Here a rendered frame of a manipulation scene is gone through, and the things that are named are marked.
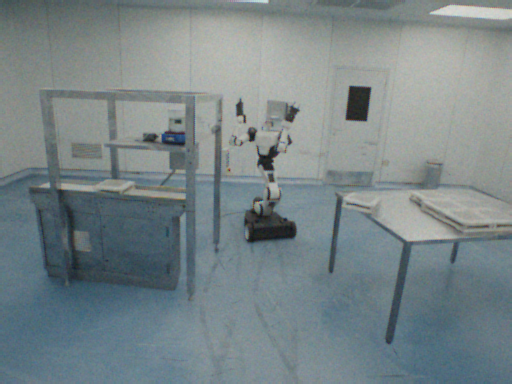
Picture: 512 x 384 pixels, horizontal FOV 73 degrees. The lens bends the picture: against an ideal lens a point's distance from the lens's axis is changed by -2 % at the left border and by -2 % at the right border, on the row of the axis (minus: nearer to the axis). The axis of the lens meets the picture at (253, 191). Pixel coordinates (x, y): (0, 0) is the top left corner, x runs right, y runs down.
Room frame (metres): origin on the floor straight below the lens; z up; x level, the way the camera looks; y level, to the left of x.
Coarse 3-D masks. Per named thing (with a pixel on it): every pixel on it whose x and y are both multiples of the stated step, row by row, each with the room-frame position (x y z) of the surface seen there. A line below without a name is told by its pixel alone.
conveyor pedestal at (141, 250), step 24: (48, 216) 2.75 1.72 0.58; (72, 216) 2.73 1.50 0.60; (96, 216) 2.70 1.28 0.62; (120, 216) 2.69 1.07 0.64; (144, 216) 2.65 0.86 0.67; (168, 216) 2.63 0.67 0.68; (48, 240) 2.75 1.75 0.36; (72, 240) 2.72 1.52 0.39; (96, 240) 2.71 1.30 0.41; (120, 240) 2.68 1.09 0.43; (144, 240) 2.66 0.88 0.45; (168, 240) 2.64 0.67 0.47; (48, 264) 2.76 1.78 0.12; (72, 264) 2.73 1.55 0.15; (96, 264) 2.71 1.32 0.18; (120, 264) 2.69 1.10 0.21; (144, 264) 2.67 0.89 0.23; (168, 264) 2.64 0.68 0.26; (168, 288) 2.65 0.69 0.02
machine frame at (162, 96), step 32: (64, 96) 2.60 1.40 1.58; (96, 96) 2.58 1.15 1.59; (128, 96) 2.55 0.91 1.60; (160, 96) 2.53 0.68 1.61; (192, 96) 2.51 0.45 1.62; (192, 128) 2.51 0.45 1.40; (192, 160) 2.51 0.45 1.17; (192, 192) 2.51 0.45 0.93; (64, 224) 2.66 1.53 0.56; (192, 224) 2.51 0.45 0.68; (64, 256) 2.62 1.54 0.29; (192, 256) 2.51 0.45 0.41; (192, 288) 2.51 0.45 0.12
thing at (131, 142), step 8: (128, 136) 2.93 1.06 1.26; (104, 144) 2.57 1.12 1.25; (112, 144) 2.57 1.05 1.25; (120, 144) 2.57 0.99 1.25; (128, 144) 2.57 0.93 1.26; (136, 144) 2.58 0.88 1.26; (144, 144) 2.60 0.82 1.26; (152, 144) 2.61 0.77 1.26; (160, 144) 2.63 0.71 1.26; (168, 144) 2.65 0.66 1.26; (176, 144) 2.66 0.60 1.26
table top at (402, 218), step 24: (336, 192) 3.11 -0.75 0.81; (360, 192) 3.15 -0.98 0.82; (384, 192) 3.19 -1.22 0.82; (408, 192) 3.23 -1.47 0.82; (456, 192) 3.32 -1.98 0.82; (384, 216) 2.52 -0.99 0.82; (408, 216) 2.54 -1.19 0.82; (432, 216) 2.57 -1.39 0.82; (408, 240) 2.08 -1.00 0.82; (432, 240) 2.12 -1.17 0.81; (456, 240) 2.16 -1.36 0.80; (480, 240) 2.20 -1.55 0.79
